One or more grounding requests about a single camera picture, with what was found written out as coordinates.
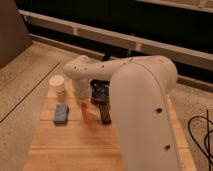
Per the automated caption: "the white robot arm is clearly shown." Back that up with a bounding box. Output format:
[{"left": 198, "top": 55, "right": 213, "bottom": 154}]
[{"left": 63, "top": 55, "right": 181, "bottom": 171}]

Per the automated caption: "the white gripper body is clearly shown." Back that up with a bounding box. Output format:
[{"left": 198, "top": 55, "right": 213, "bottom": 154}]
[{"left": 72, "top": 79, "right": 91, "bottom": 104}]

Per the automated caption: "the black frying pan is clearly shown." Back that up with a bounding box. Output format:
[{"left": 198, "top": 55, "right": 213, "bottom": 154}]
[{"left": 90, "top": 80, "right": 111, "bottom": 125}]

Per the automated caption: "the blue sponge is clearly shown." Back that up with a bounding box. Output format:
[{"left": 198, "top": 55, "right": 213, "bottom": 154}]
[{"left": 53, "top": 104, "right": 69, "bottom": 124}]

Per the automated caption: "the black cable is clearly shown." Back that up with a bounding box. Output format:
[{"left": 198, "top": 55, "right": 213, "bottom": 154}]
[{"left": 187, "top": 109, "right": 213, "bottom": 171}]

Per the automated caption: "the white cup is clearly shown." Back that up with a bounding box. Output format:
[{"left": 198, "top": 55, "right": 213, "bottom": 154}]
[{"left": 49, "top": 75, "right": 65, "bottom": 94}]

